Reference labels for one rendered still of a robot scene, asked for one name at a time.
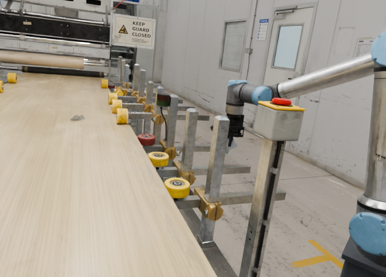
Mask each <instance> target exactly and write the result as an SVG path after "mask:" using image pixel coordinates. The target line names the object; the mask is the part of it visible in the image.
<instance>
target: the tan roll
mask: <svg viewBox="0 0 386 277"><path fill-rule="evenodd" d="M0 62H1V63H12V64H27V65H35V66H49V67H64V68H78V69H84V65H86V66H100V67H109V64H103V63H90V62H84V58H83V57H71V56H59V55H46V54H39V53H26V52H14V51H2V50H0Z"/></svg>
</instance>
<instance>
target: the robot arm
mask: <svg viewBox="0 0 386 277"><path fill-rule="evenodd" d="M371 75H375V76H374V84H373V97H372V110H371V117H370V130H369V143H368V156H367V163H366V176H365V189H364V193H363V194H361V195H360V196H358V198H357V210H356V215H354V216H353V217H352V219H351V220H350V223H349V233H350V236H351V238H352V240H353V241H354V242H355V244H356V246H357V249H358V251H359V252H360V253H361V254H362V255H363V256H365V257H366V258H367V259H369V260H370V261H372V262H374V263H376V264H378V265H380V266H382V267H385V268H386V31H385V32H383V33H382V34H380V35H379V36H378V37H377V38H376V39H375V40H374V42H373V44H372V46H371V50H370V52H369V53H366V54H364V55H361V56H357V57H354V58H352V59H349V60H346V61H343V62H340V63H337V64H334V65H332V66H329V67H326V68H323V69H320V70H317V71H314V72H311V73H309V74H305V75H302V76H299V77H297V78H294V79H291V80H288V81H285V82H281V83H278V84H274V85H272V86H258V85H253V84H247V81H246V80H230V81H229V83H228V87H227V98H226V107H225V112H226V113H227V114H226V115H227V116H228V117H227V118H228V119H229V120H230V124H229V131H228V136H227V144H226V146H227V148H226V154H228V153H229V151H230V149H233V148H236V147H237V144H236V143H235V142H234V138H233V137H243V135H244V127H243V122H244V115H242V114H243V110H244V103H249V104H253V105H256V106H258V104H259V103H258V101H272V99H273V98H284V99H291V98H295V97H298V96H301V95H305V94H309V93H313V92H315V91H319V90H323V89H326V88H329V87H333V86H336V85H339V84H343V83H346V82H350V81H353V80H356V79H360V78H364V77H367V76H371ZM241 130H243V134H242V133H241V132H240V131H241ZM241 134H242V135H241Z"/></svg>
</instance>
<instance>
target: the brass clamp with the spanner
mask: <svg viewBox="0 0 386 277"><path fill-rule="evenodd" d="M159 145H162V146H163V150H162V152H164V153H166V154H167V155H168V156H169V160H172V159H174V158H175V157H176V155H177V153H176V148H175V147H169V148H167V147H166V146H165V142H164V141H163V140H160V143H159Z"/></svg>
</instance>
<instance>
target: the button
mask: <svg viewBox="0 0 386 277"><path fill-rule="evenodd" d="M272 102H273V103H274V104H277V105H284V106H289V105H291V103H292V102H291V100H289V99H284V98H273V99H272Z"/></svg>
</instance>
